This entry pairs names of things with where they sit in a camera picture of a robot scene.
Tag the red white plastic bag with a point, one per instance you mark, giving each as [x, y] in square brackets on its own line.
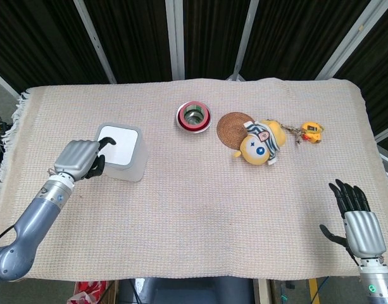
[89, 293]

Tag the white metal frame post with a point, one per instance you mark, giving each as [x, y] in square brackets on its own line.
[3, 83]
[348, 41]
[175, 38]
[246, 38]
[95, 41]

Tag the stainless steel bowl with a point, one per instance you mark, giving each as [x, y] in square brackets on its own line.
[193, 118]

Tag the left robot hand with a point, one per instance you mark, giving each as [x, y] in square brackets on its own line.
[75, 158]

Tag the beige woven tablecloth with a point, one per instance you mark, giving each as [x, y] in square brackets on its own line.
[193, 206]

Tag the white square container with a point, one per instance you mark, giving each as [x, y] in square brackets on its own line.
[127, 150]

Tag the yellow plush toy striped shirt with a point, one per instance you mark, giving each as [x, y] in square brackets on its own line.
[255, 152]

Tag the red adhesive tape roll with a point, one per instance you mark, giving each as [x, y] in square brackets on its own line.
[182, 123]

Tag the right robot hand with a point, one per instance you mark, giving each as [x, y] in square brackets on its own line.
[363, 234]

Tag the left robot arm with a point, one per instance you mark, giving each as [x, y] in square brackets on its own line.
[32, 221]

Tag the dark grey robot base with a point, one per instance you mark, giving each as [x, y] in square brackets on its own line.
[187, 291]

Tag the round woven rattan coaster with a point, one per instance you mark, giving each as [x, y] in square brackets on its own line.
[228, 130]

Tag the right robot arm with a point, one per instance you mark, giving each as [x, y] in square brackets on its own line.
[378, 282]

